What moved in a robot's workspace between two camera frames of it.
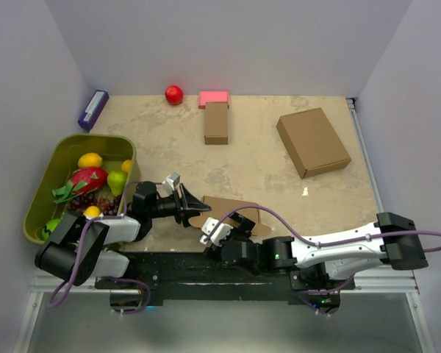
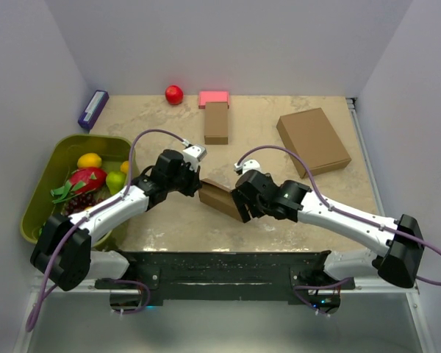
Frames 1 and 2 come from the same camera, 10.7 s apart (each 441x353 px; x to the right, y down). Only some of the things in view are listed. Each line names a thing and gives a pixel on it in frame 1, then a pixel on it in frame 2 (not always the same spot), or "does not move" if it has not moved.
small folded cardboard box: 216,123 does not move
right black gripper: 245,228 -> 239,197
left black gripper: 192,206 -> 195,184
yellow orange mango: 90,159 does not move
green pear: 117,181 does not move
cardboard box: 221,207 -> 220,198
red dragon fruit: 83,179 does not move
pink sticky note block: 213,96 does not move
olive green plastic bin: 112,150 does not move
